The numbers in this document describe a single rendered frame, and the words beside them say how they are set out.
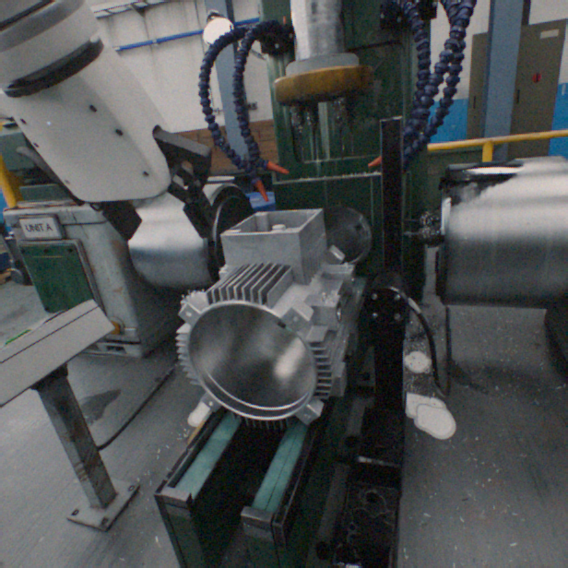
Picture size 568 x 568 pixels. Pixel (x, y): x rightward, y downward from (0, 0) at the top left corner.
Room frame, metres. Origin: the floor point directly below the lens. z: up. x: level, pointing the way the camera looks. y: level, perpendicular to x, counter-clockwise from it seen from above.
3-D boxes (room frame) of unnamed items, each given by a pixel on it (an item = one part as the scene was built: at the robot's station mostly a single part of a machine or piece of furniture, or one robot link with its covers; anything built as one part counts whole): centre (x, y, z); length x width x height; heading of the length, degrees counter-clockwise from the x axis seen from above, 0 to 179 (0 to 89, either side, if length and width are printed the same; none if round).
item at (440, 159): (4.83, -2.02, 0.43); 1.20 x 0.94 x 0.85; 76
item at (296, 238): (0.49, 0.01, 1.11); 0.12 x 0.11 x 0.07; 159
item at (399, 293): (0.65, -0.25, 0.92); 0.45 x 0.13 x 0.24; 158
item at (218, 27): (1.00, 0.08, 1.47); 0.06 x 0.05 x 0.04; 158
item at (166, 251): (0.87, 0.23, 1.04); 0.37 x 0.25 x 0.25; 68
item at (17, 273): (0.92, 0.63, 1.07); 0.08 x 0.07 x 0.20; 158
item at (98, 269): (0.96, 0.46, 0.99); 0.35 x 0.31 x 0.37; 68
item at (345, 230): (0.82, -0.13, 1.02); 0.15 x 0.02 x 0.15; 68
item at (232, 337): (0.45, 0.02, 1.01); 0.20 x 0.19 x 0.19; 159
